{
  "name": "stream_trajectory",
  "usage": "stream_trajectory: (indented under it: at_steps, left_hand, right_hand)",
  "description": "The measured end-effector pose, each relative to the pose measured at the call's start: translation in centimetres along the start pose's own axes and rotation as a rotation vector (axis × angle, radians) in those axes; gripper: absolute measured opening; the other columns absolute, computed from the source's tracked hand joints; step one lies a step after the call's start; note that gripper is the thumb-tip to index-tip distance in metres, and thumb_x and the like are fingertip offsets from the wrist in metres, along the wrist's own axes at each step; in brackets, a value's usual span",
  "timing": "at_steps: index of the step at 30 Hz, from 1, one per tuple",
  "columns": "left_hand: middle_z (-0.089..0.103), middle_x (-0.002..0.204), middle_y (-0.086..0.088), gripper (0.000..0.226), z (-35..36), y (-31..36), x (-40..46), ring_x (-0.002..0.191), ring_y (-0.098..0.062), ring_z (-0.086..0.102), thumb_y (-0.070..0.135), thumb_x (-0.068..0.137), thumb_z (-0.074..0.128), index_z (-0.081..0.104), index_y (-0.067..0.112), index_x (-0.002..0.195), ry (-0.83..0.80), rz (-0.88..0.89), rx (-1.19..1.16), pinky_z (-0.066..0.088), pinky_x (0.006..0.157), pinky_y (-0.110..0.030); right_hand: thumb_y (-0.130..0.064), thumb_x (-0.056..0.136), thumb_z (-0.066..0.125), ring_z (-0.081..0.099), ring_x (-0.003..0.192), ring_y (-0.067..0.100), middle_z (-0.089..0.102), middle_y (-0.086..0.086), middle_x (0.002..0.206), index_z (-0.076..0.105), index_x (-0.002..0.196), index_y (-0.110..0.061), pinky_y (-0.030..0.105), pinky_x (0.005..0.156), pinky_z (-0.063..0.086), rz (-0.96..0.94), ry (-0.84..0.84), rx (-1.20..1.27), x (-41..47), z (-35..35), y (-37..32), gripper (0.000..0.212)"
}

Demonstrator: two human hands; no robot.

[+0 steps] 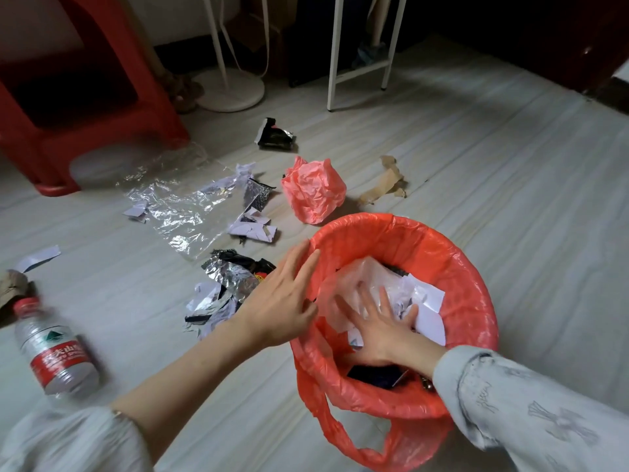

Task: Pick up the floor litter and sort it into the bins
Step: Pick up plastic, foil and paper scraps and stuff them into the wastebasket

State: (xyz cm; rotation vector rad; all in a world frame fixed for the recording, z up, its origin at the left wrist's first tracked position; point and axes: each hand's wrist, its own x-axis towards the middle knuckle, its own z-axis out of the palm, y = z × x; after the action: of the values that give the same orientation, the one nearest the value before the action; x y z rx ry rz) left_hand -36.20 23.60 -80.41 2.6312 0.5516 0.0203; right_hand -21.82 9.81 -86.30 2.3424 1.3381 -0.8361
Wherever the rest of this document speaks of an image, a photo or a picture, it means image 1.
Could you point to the person's left hand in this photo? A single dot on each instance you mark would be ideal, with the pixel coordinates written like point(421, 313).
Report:
point(280, 304)

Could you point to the person's right hand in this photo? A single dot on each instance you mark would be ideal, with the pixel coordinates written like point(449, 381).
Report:
point(393, 344)

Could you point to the silver foil wrapper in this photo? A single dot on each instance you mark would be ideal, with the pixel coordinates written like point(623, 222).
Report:
point(231, 275)

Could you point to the large translucent plastic bag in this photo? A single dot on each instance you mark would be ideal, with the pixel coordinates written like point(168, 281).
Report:
point(354, 285)

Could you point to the white scrap black print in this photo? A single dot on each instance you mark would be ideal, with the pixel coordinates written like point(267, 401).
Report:
point(250, 231)

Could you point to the waste basket with red bag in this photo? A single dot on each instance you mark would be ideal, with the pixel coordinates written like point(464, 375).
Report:
point(452, 260)

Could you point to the black patterned plastic piece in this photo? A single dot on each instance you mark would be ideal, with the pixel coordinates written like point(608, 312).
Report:
point(258, 194)

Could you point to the red plastic bag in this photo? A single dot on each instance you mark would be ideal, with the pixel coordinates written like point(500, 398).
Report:
point(314, 191)

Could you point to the long white paper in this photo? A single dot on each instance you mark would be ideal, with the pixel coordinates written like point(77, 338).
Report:
point(221, 184)

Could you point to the clear crinkled plastic bag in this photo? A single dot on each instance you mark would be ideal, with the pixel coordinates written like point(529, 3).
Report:
point(182, 211)

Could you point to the brown paper strip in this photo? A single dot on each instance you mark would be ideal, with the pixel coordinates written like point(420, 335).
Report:
point(385, 184)

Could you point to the black snack wrapper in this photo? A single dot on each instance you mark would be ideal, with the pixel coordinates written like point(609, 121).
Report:
point(275, 137)

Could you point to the small white torn scrap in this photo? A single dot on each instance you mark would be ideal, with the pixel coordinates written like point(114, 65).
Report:
point(136, 211)

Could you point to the clear bottle red label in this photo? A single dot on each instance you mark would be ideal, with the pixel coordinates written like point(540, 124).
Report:
point(56, 358)

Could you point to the white rectangular paper slip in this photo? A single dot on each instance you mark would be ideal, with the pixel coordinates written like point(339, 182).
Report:
point(37, 259)

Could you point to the torn cardboard pieces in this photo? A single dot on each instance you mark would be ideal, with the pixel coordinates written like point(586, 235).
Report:
point(12, 290)

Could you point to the person's left forearm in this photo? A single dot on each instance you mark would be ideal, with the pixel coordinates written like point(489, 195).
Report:
point(186, 388)

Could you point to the person's printed right sleeve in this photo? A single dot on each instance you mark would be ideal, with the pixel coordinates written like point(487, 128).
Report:
point(530, 412)

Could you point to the person's white left sleeve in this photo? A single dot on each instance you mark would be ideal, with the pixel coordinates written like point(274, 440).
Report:
point(69, 442)

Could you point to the white round stand base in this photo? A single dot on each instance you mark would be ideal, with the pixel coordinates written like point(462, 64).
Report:
point(236, 95)

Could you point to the tall black cabinet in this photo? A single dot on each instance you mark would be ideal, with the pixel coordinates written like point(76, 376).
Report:
point(309, 39)

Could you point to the red plastic stool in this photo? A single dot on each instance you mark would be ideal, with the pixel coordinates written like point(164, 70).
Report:
point(29, 157)

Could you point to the beige cloth bag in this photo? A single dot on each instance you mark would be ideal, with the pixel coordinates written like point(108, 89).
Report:
point(378, 19)

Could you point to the dark wooden door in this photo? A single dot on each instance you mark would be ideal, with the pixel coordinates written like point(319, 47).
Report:
point(540, 34)

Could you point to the white metal frame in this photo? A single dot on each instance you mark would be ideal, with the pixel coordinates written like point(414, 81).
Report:
point(335, 54)

